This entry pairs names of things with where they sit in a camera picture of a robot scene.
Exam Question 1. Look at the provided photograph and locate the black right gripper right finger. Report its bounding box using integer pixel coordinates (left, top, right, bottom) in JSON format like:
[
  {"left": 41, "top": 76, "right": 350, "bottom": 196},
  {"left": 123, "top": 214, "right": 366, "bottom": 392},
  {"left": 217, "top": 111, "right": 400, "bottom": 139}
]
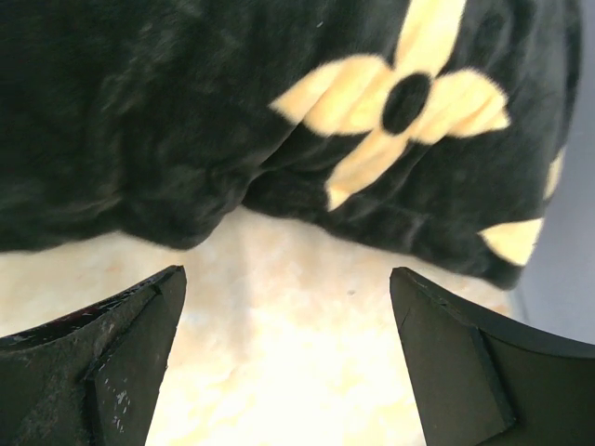
[{"left": 390, "top": 268, "right": 594, "bottom": 446}]

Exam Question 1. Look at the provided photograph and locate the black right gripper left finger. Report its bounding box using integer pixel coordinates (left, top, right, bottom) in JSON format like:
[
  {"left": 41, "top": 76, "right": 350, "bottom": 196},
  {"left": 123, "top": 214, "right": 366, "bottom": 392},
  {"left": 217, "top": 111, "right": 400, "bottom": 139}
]
[{"left": 1, "top": 266, "right": 187, "bottom": 446}]

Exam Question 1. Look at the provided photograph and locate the black pillow with cream flowers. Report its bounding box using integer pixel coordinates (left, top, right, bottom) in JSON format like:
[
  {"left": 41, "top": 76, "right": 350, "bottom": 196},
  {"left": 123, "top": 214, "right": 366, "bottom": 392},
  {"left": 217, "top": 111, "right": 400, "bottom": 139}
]
[{"left": 1, "top": 1, "right": 582, "bottom": 289}]

